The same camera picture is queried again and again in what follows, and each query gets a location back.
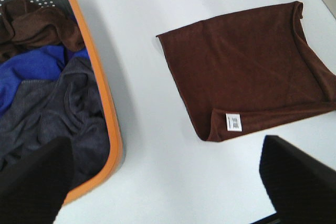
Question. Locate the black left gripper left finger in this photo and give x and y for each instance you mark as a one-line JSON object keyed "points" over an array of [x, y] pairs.
{"points": [[34, 189]]}

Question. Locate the grey towel in basket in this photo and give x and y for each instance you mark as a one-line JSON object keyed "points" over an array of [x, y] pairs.
{"points": [[70, 107]]}

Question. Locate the brown towel in basket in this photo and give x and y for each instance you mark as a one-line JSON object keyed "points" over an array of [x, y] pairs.
{"points": [[26, 26]]}

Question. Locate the brown towel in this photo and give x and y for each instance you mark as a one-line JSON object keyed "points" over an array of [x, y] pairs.
{"points": [[247, 71], [26, 26]]}

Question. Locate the grey perforated basket orange rim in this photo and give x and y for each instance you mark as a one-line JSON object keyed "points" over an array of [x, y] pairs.
{"points": [[117, 150]]}

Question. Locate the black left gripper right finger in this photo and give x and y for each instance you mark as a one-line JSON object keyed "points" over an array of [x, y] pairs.
{"points": [[300, 188]]}

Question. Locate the blue towel in basket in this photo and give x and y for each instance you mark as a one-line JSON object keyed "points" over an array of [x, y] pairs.
{"points": [[44, 63]]}

